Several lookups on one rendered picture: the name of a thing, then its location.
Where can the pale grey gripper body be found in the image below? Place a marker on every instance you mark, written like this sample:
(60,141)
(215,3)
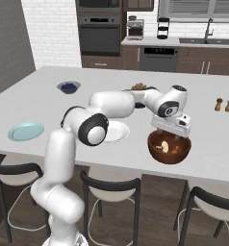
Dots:
(167,125)

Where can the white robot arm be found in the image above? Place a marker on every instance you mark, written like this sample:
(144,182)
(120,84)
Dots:
(60,153)

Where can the pale mushroom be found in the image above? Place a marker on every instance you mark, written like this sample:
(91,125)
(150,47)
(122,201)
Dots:
(164,146)

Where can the brown wooden bowl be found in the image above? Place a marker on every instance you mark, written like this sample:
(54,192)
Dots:
(167,157)

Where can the dark blue bowl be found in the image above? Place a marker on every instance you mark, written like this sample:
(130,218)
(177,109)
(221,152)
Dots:
(68,87)

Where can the white plate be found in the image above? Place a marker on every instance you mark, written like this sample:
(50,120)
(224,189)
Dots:
(118,133)

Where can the brown pepper shaker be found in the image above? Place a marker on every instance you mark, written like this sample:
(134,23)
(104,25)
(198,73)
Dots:
(218,105)

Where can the brown white-topped salt shaker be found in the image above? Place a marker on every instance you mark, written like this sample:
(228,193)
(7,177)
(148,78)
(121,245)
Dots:
(228,105)

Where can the dark grey dishwasher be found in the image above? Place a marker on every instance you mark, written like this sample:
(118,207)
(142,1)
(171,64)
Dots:
(158,59)

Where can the brown base cupboards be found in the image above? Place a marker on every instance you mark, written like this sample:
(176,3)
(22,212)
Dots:
(206,61)

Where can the black white-seat stool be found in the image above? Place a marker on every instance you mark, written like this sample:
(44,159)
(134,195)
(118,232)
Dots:
(111,189)
(15,174)
(212,201)

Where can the brown oven housing cabinet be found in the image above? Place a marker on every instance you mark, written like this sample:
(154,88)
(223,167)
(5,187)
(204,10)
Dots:
(100,62)

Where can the dark sink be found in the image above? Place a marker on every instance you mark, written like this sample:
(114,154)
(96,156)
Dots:
(208,41)

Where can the black tiered stand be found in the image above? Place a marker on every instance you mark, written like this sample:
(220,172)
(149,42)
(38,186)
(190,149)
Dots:
(163,28)

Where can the silver coffee machine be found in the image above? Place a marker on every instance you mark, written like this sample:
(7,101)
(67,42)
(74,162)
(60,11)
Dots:
(135,28)

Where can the silver tap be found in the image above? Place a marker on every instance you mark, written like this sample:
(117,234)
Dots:
(209,29)

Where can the black built-in oven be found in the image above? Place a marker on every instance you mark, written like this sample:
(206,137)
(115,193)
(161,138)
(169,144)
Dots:
(99,35)

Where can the grey window blinds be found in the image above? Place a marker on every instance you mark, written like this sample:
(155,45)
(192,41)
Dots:
(198,9)

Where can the black microwave oven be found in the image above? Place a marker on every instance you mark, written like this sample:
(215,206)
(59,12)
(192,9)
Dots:
(98,4)

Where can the light blue plate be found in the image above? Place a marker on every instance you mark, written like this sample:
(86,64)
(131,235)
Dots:
(26,131)

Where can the brown wall cupboard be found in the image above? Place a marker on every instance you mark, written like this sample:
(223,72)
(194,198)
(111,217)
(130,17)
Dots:
(139,4)

